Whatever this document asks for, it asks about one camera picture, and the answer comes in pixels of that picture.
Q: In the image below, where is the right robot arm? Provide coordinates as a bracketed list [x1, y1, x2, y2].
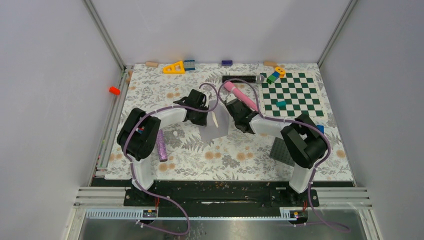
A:
[225, 98, 331, 206]

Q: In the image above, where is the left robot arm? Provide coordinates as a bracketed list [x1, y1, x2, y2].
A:
[116, 89, 210, 206]

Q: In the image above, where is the pink microphone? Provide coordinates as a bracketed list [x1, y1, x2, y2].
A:
[223, 81, 258, 112]

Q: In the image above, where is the grey and blue brick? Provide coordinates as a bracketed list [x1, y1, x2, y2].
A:
[183, 59, 196, 71]

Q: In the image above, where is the yellow triangle shape toy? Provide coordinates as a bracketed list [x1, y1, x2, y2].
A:
[162, 60, 186, 75]

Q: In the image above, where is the black microphone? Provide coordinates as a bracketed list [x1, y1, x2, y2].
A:
[221, 74, 265, 84]

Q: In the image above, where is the teal cube on chessboard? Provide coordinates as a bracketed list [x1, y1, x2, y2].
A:
[275, 101, 287, 108]

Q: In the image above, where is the green blue toy brick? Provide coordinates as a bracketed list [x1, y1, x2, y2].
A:
[266, 71, 280, 85]

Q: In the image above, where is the purple flat toy brick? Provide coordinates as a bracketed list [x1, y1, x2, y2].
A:
[221, 60, 233, 66]

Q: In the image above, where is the dark grey studded baseplate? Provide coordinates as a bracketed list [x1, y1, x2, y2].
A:
[269, 137, 295, 167]

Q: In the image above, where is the wooden block back right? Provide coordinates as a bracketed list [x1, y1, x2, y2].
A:
[263, 60, 279, 68]

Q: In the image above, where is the light wooden block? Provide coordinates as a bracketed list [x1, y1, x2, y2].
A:
[145, 61, 159, 68]

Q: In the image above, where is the green white chessboard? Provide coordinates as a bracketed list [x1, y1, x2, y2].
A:
[259, 71, 327, 119]

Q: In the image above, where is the blue red toy car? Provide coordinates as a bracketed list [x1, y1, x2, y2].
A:
[136, 127, 145, 134]

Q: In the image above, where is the purple glitter microphone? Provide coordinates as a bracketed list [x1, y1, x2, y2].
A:
[156, 129, 168, 162]

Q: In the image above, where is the multicolour brick stack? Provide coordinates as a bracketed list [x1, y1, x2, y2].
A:
[316, 124, 325, 134]

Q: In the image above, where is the red plastic cylinder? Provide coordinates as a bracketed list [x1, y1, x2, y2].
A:
[108, 86, 121, 96]

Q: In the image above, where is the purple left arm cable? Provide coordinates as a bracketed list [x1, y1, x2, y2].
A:
[122, 82, 220, 236]

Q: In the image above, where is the orange yellow ring toy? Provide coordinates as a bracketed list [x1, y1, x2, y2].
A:
[274, 66, 286, 78]

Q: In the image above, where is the wooden block by rail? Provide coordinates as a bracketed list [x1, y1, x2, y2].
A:
[125, 70, 133, 84]

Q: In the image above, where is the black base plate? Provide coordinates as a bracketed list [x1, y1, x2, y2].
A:
[91, 178, 355, 218]

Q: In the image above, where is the aluminium side rail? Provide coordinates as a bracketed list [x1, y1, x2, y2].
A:
[94, 65, 134, 171]

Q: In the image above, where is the white perforated cable tray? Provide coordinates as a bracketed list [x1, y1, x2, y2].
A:
[85, 207, 299, 222]

